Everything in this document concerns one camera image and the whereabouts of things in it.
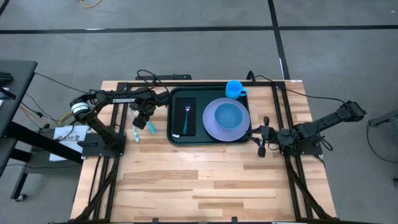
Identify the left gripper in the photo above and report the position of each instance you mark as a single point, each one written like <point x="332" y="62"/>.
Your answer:
<point x="146" y="107"/>

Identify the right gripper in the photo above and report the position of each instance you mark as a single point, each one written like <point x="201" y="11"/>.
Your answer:
<point x="266" y="133"/>

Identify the black napkin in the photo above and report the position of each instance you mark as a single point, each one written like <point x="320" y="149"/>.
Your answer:
<point x="178" y="116"/>

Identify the purple plate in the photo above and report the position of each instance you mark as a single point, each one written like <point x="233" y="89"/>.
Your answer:
<point x="211" y="130"/>

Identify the blue cup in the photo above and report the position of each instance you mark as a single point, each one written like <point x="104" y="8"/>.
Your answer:
<point x="234" y="89"/>

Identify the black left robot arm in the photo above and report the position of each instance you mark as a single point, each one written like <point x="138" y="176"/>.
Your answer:
<point x="124" y="100"/>

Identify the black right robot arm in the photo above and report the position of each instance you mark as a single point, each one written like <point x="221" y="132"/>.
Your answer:
<point x="329" y="119"/>

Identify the dark green tray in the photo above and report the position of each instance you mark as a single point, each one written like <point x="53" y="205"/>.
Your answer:
<point x="199" y="93"/>

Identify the black power strip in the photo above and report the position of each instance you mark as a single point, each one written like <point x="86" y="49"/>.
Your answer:
<point x="171" y="76"/>

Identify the white paper sheet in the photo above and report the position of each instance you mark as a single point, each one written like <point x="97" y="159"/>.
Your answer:
<point x="70" y="138"/>

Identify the black side table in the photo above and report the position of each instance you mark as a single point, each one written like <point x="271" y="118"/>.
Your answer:
<point x="15" y="81"/>

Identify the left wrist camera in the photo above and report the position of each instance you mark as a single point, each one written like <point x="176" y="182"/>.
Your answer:
<point x="140" y="123"/>

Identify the black aluminium frame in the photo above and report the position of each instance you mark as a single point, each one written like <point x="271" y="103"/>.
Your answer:
<point x="140" y="84"/>

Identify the small black bracket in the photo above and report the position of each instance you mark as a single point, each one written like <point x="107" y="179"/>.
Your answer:
<point x="155" y="221"/>
<point x="234" y="220"/>

